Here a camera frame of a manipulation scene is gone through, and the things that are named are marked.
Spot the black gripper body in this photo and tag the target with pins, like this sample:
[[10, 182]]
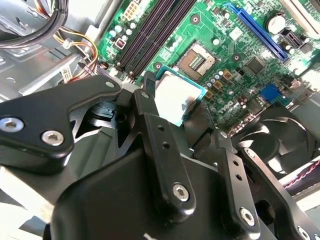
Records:
[[112, 200]]

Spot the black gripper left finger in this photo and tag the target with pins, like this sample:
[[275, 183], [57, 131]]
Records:
[[32, 117]]

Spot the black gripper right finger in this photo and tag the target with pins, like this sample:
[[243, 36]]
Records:
[[200, 130]]

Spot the silver CPU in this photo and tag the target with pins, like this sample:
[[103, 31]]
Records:
[[175, 97]]

